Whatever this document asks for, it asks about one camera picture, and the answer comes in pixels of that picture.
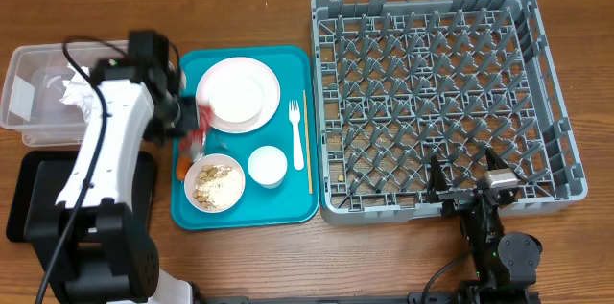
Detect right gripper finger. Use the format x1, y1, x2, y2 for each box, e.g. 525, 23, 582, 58
485, 147, 509, 171
427, 154, 449, 193

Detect red snack wrapper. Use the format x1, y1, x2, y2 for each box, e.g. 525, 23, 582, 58
178, 105, 213, 162

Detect orange carrot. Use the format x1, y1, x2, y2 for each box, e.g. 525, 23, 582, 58
176, 155, 193, 181

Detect pink bowl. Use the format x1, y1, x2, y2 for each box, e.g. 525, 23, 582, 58
184, 153, 246, 213

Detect rice and peanuts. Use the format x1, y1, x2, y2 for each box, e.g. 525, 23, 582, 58
192, 164, 245, 213

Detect white tissue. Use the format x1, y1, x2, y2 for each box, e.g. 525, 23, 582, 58
59, 63, 96, 123

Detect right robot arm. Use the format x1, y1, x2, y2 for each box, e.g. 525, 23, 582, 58
419, 148, 543, 303

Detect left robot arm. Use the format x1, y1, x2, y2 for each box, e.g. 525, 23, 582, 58
25, 30, 204, 303

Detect grey dishwasher rack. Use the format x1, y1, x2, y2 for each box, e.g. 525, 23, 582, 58
311, 0, 588, 225

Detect small white plate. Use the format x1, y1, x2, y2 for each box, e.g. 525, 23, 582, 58
207, 73, 263, 124

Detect large pink plate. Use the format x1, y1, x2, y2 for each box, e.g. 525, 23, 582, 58
196, 57, 281, 133

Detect teal serving tray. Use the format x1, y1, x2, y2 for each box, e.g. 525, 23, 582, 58
171, 45, 319, 230

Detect white paper cup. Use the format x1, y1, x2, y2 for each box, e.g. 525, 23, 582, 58
248, 146, 288, 189

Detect white plastic fork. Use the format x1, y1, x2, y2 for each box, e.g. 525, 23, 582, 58
289, 100, 304, 171

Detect wooden chopstick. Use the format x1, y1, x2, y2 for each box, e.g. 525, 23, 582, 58
303, 90, 314, 195

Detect clear plastic bin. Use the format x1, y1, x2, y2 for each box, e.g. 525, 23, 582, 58
1, 40, 146, 152

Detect black tray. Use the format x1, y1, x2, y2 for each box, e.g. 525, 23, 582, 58
6, 151, 157, 243

